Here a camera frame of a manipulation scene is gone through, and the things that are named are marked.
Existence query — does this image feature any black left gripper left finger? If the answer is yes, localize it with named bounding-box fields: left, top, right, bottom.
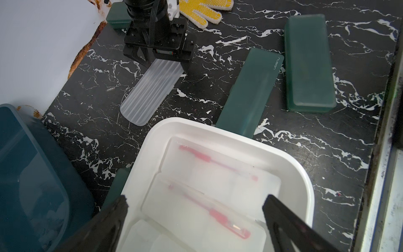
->
left=55, top=195, right=129, bottom=252

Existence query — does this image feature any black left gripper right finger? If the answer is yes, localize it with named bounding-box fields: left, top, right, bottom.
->
left=262, top=195, right=338, bottom=252

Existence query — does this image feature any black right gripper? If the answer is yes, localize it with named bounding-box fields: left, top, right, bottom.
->
left=123, top=15, right=196, bottom=73

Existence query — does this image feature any clear ribbed case back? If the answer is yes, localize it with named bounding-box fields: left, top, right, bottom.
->
left=120, top=59, right=184, bottom=126

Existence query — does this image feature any clear pencil case pink pen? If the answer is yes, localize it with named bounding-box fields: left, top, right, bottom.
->
left=141, top=173, right=267, bottom=252

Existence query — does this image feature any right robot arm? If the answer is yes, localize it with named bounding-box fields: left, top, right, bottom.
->
left=123, top=0, right=196, bottom=73

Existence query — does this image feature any dark green pencil case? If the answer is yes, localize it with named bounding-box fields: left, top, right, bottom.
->
left=101, top=168, right=131, bottom=211

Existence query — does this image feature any teal plastic storage box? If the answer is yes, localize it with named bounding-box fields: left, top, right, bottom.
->
left=1, top=104, right=94, bottom=252

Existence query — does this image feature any white plastic storage box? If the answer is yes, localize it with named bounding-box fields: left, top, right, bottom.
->
left=121, top=118, right=314, bottom=252

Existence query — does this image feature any yellow work glove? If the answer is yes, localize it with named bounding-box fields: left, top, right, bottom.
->
left=179, top=0, right=234, bottom=29

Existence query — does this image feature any dark green case upright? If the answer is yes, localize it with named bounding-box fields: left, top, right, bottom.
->
left=106, top=2, right=132, bottom=29

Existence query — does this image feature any dark green case middle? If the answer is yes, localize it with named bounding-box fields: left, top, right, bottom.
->
left=215, top=48, right=284, bottom=138

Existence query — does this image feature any dark green case near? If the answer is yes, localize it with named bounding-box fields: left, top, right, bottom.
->
left=284, top=14, right=336, bottom=113

